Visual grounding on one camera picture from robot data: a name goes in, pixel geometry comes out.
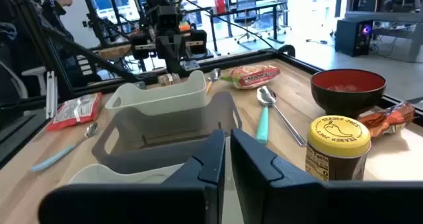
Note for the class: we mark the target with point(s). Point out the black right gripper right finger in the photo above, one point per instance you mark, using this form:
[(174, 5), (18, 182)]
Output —
[(281, 201)]

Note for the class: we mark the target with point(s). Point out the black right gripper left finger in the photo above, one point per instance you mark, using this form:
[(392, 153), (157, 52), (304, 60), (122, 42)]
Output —
[(185, 197)]

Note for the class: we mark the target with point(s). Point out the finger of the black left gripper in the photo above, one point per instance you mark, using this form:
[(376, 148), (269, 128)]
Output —
[(198, 41), (139, 46)]

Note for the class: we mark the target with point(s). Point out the pink yellow ramen packet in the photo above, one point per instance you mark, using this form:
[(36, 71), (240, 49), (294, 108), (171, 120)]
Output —
[(254, 77)]

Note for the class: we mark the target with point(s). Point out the all-steel spoon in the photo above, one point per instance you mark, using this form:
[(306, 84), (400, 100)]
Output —
[(287, 121)]

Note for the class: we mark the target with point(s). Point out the yellow-lidded spice jar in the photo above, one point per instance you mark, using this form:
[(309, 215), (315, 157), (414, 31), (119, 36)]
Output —
[(337, 138)]

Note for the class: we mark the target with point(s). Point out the red and white packet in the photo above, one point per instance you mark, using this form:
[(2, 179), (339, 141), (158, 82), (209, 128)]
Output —
[(76, 111)]

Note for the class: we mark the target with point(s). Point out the orange snack packet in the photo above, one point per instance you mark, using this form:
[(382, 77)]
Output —
[(390, 118)]

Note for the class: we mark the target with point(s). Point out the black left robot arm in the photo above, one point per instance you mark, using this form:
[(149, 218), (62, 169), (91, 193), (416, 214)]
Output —
[(170, 63)]

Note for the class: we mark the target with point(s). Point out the wooden side table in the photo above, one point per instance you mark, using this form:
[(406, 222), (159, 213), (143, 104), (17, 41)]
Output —
[(114, 52)]

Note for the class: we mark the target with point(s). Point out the red container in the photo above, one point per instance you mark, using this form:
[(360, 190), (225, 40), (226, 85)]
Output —
[(220, 6)]

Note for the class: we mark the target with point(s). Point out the office chair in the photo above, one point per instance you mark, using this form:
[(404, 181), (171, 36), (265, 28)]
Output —
[(246, 16)]

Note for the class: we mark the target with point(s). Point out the light grey plastic bin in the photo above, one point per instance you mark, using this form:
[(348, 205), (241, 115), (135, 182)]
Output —
[(158, 100)]

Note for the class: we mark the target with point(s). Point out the dark grey plastic bin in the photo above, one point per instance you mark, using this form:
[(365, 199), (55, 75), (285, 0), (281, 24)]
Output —
[(125, 161)]

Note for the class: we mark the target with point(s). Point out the black desk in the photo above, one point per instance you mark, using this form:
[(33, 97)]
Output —
[(274, 25)]

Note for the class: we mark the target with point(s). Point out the person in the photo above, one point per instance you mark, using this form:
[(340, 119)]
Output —
[(53, 12)]

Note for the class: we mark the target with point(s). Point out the white metal strip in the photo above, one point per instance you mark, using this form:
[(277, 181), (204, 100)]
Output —
[(51, 95)]

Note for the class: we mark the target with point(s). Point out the white chair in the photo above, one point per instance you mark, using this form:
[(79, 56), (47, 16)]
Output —
[(33, 71)]

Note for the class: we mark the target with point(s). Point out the red and black bowl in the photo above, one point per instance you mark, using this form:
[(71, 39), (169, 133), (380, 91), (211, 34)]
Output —
[(343, 100)]

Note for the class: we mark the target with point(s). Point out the black computer tower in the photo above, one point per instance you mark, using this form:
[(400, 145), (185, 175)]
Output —
[(350, 37)]

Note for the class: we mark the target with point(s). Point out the grey workbench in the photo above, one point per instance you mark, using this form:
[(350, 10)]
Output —
[(390, 17)]

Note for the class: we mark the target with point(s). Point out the silver metal bracket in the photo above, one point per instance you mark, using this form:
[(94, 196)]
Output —
[(190, 65)]

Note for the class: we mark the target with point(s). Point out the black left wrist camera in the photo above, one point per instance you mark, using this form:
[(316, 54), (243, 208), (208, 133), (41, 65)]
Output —
[(168, 17)]

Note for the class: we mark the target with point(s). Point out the black aluminium table frame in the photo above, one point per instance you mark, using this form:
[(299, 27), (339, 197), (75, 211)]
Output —
[(244, 59)]

